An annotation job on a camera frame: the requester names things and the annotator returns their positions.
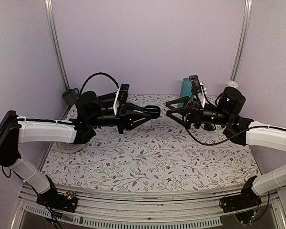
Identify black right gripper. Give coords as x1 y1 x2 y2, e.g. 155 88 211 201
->
166 95 232 129

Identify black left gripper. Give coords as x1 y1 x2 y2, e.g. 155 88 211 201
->
88 102 152 134

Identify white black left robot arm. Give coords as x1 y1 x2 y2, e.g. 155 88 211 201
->
0 89 161 207

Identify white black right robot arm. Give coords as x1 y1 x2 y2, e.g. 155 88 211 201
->
165 86 286 208

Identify small black closed earbud case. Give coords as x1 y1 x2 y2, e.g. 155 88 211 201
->
204 124 216 131

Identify teal tall vase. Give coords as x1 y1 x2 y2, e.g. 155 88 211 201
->
179 77 192 98

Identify black cylinder speaker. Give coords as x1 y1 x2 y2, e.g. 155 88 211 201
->
98 92 116 106

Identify white ribbed vase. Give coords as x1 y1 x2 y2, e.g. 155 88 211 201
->
227 80 239 88

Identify grey cup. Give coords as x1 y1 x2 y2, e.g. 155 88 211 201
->
62 88 79 105

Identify white spiral plate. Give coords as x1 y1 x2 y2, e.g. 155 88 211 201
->
54 142 85 154

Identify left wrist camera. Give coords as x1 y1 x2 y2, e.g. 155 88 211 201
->
113 83 130 115

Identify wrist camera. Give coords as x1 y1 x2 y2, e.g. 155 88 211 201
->
189 75 206 108
113 83 130 115

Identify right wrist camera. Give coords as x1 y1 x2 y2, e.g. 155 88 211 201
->
189 75 206 108

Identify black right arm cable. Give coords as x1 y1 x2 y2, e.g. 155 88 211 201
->
184 90 260 146

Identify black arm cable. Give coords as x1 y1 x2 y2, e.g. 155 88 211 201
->
184 90 260 146
80 72 120 94

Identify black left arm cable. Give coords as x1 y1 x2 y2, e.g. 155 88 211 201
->
80 72 120 94

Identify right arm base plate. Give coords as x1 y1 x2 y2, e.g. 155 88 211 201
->
219 194 262 213

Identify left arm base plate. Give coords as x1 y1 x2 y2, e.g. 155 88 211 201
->
36 190 79 213

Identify right aluminium frame post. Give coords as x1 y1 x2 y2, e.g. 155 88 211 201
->
230 0 253 82

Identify aluminium frame post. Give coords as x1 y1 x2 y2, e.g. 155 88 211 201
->
44 0 71 90
230 0 253 82

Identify aluminium front rail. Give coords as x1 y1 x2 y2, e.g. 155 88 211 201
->
13 183 286 229

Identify left aluminium frame post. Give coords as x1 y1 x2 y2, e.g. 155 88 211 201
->
44 0 71 90

